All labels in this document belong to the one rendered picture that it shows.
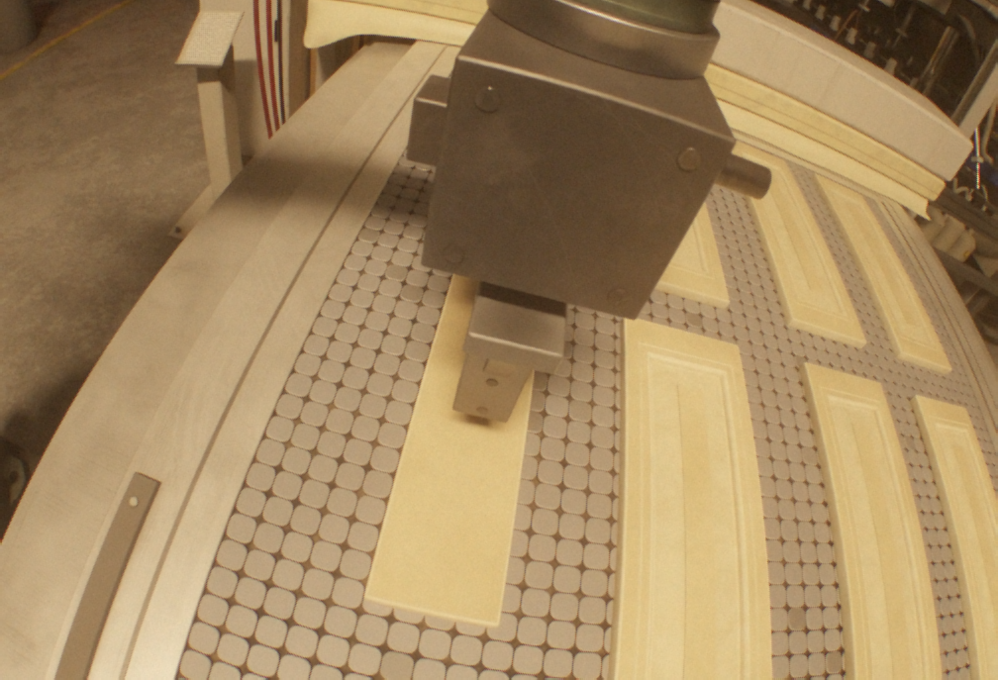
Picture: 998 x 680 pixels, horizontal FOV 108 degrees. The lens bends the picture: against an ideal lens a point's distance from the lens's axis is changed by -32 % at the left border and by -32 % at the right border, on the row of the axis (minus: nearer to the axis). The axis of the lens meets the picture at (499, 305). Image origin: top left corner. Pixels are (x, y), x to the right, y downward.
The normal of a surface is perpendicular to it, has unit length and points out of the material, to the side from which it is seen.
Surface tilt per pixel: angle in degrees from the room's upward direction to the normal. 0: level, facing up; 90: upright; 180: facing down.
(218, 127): 90
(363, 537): 0
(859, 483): 11
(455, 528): 0
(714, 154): 90
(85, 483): 0
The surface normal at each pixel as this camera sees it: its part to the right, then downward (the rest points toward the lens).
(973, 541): 0.02, -0.69
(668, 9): 0.24, 0.76
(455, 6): -0.14, 0.72
